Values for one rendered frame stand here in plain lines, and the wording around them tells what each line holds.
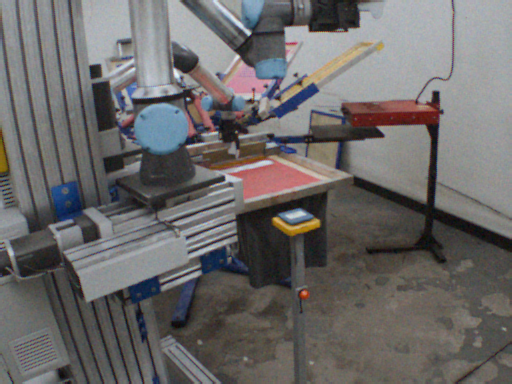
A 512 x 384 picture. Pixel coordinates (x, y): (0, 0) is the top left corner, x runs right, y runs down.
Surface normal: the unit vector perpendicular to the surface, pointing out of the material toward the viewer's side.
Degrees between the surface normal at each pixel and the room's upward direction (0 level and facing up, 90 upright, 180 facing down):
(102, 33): 90
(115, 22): 90
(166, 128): 98
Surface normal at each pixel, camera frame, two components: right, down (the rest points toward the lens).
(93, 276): 0.62, 0.22
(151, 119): 0.23, 0.44
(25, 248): 0.39, -0.51
